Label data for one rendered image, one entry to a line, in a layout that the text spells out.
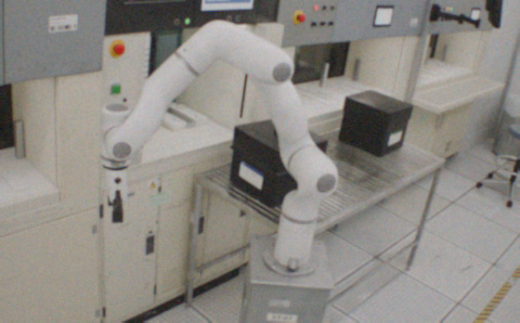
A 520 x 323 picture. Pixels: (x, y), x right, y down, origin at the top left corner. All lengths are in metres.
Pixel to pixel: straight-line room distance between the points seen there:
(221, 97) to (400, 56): 1.46
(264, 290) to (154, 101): 0.75
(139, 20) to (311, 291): 1.10
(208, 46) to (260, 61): 0.14
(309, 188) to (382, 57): 2.18
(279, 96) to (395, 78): 2.18
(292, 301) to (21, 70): 1.15
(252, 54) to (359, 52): 2.41
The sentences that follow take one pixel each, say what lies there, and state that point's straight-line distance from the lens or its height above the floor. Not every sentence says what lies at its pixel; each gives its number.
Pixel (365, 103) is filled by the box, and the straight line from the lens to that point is 2.80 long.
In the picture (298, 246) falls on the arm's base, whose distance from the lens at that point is 1.76.
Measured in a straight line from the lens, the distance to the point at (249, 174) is 2.18.
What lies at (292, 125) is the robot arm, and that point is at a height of 1.28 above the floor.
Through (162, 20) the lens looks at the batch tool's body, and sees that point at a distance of 1.98.
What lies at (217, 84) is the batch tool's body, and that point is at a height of 1.06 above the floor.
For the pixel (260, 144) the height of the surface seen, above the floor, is 1.00.
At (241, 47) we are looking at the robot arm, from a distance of 1.39.
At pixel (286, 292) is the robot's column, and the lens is 1.78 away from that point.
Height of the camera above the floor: 1.82
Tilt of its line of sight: 24 degrees down
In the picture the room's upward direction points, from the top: 8 degrees clockwise
